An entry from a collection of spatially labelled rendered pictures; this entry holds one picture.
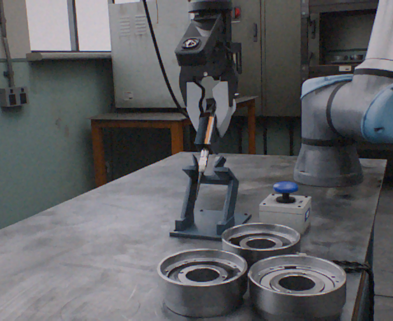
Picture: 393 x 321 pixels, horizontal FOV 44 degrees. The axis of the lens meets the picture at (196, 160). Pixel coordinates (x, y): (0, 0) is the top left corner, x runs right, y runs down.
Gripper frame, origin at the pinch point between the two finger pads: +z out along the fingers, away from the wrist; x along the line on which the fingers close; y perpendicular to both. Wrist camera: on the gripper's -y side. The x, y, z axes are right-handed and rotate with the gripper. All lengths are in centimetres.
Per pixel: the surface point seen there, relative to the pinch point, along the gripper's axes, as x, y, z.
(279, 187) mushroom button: -11.3, 0.9, 9.2
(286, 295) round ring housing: -18.9, -28.6, 12.4
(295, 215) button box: -14.1, -0.8, 13.1
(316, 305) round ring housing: -21.6, -27.8, 13.4
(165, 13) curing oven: 97, 188, -38
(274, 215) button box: -10.8, -0.8, 13.4
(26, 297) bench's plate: 12.6, -31.1, 16.3
